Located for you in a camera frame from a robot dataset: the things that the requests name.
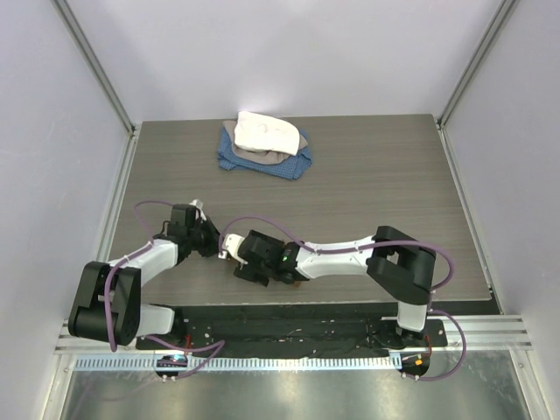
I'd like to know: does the brown cloth napkin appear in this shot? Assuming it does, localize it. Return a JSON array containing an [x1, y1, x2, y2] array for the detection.
[[277, 252, 303, 285]]

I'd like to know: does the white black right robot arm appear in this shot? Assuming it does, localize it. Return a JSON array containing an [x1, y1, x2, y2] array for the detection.
[[222, 227, 436, 349]]

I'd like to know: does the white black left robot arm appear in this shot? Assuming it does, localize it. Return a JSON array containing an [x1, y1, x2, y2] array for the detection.
[[67, 199, 220, 351]]

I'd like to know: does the blue checkered cloth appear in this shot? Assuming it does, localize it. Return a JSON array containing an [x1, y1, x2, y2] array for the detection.
[[217, 128, 312, 180]]

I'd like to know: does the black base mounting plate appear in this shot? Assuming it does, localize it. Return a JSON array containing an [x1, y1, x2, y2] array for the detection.
[[160, 303, 448, 359]]

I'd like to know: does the white folded cloth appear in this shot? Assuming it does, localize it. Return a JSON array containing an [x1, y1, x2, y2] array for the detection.
[[234, 111, 300, 156]]

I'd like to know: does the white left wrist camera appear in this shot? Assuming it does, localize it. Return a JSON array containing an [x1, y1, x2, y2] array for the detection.
[[189, 199, 207, 221]]

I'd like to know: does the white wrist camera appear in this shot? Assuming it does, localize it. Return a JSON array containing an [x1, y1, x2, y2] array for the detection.
[[189, 199, 207, 221], [218, 234, 248, 265]]

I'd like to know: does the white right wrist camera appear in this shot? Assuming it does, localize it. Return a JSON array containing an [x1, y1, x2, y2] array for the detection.
[[218, 234, 248, 265]]

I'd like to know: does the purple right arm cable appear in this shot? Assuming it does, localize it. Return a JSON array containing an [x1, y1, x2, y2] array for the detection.
[[220, 214, 468, 382]]

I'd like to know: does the white slotted cable duct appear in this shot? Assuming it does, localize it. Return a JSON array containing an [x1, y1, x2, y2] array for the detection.
[[73, 353, 402, 372]]

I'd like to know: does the aluminium frame rail left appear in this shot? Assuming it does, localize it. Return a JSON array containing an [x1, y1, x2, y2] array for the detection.
[[52, 0, 136, 136]]

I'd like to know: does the aluminium frame rail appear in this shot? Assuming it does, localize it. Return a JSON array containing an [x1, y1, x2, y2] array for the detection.
[[437, 0, 519, 129], [52, 0, 136, 136]]

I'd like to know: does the aluminium frame rail right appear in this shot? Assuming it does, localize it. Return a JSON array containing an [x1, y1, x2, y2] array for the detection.
[[437, 0, 519, 129]]

